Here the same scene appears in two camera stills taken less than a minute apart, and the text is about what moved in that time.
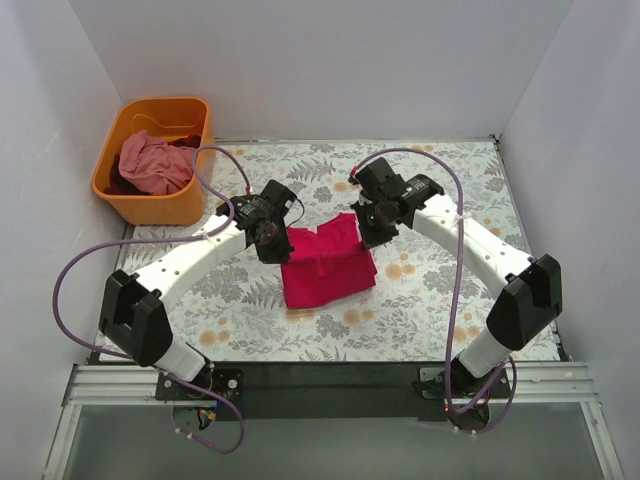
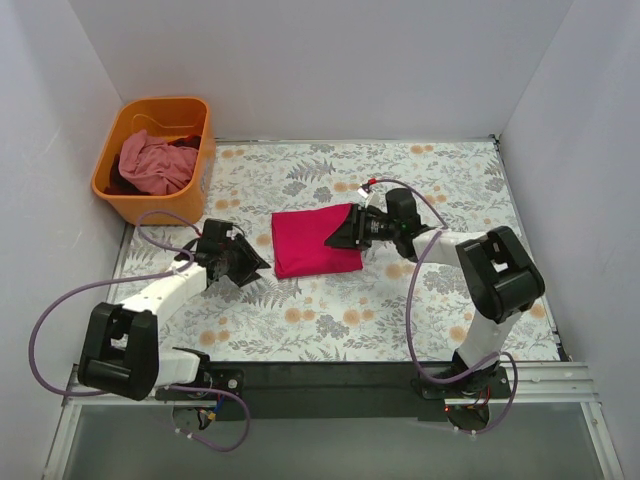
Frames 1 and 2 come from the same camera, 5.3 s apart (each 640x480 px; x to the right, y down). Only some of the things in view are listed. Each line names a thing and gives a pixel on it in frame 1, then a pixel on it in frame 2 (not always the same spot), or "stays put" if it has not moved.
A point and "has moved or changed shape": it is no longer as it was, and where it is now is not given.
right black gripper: x=371 y=233 to x=358 y=228
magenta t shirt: x=330 y=261 has moved or changed shape
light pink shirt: x=161 y=168 stays put
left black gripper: x=276 y=248 to x=238 y=260
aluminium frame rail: x=531 y=385 stays put
